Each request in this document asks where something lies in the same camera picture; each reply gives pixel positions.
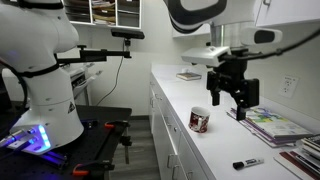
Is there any red patterned mug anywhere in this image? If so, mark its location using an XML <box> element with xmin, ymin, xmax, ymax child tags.
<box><xmin>188</xmin><ymin>106</ymin><xmax>211</xmax><ymax>134</ymax></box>

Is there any dark hardcover book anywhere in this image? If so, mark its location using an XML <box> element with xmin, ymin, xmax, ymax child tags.
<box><xmin>175</xmin><ymin>71</ymin><xmax>203</xmax><ymax>82</ymax></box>

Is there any red cover book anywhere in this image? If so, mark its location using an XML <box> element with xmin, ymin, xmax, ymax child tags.
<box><xmin>279</xmin><ymin>150</ymin><xmax>320</xmax><ymax>180</ymax></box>

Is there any small black bracket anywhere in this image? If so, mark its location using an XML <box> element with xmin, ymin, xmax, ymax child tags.
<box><xmin>79</xmin><ymin>119</ymin><xmax>100</xmax><ymax>130</ymax></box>

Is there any stack of books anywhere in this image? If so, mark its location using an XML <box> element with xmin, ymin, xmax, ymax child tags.
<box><xmin>273</xmin><ymin>134</ymin><xmax>320</xmax><ymax>180</ymax></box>

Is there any black and white marker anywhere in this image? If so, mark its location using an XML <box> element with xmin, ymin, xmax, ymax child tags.
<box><xmin>232</xmin><ymin>157</ymin><xmax>265</xmax><ymax>171</ymax></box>

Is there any black robot table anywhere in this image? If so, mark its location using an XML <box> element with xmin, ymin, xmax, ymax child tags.
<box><xmin>0</xmin><ymin>104</ymin><xmax>133</xmax><ymax>180</ymax></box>

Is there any stack of papers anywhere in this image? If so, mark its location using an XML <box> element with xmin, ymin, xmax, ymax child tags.
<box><xmin>92</xmin><ymin>0</ymin><xmax>117</xmax><ymax>26</ymax></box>

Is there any white wall shelf unit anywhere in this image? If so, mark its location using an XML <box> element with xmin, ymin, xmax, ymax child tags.
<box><xmin>62</xmin><ymin>0</ymin><xmax>143</xmax><ymax>30</ymax></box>

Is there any white printer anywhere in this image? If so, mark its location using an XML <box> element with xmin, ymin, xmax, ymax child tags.
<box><xmin>62</xmin><ymin>62</ymin><xmax>103</xmax><ymax>106</ymax></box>

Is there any black camera cable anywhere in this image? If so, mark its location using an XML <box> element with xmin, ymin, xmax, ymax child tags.
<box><xmin>96</xmin><ymin>54</ymin><xmax>126</xmax><ymax>107</ymax></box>

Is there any orange handled bar clamp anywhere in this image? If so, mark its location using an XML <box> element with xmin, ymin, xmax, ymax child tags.
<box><xmin>103</xmin><ymin>120</ymin><xmax>133</xmax><ymax>165</ymax></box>
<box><xmin>72</xmin><ymin>159</ymin><xmax>116</xmax><ymax>178</ymax></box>

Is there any white upper cabinet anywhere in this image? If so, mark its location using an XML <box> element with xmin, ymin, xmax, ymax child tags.
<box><xmin>254</xmin><ymin>0</ymin><xmax>320</xmax><ymax>28</ymax></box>

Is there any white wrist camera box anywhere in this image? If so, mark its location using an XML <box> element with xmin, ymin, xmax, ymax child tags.
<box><xmin>181</xmin><ymin>45</ymin><xmax>232</xmax><ymax>68</ymax></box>

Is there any colourful cover magazine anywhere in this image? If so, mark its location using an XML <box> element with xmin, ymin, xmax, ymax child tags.
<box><xmin>244</xmin><ymin>106</ymin><xmax>314</xmax><ymax>140</ymax></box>

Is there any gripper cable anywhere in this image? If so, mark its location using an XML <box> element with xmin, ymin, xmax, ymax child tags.
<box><xmin>229</xmin><ymin>28</ymin><xmax>320</xmax><ymax>62</ymax></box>

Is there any black stereo camera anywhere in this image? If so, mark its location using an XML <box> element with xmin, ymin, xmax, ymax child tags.
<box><xmin>110</xmin><ymin>28</ymin><xmax>146</xmax><ymax>41</ymax></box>

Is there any pile of magazines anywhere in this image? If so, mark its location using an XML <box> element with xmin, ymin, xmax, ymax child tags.
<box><xmin>226</xmin><ymin>108</ymin><xmax>303</xmax><ymax>149</ymax></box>

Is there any white counter cabinet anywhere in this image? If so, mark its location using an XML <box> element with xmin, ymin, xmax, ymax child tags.
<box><xmin>148</xmin><ymin>71</ymin><xmax>210</xmax><ymax>180</ymax></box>

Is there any white wall outlet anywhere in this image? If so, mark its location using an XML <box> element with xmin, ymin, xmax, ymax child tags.
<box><xmin>279</xmin><ymin>74</ymin><xmax>300</xmax><ymax>99</ymax></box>

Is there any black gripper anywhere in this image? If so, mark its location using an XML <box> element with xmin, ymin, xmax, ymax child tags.
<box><xmin>206</xmin><ymin>49</ymin><xmax>260</xmax><ymax>122</ymax></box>

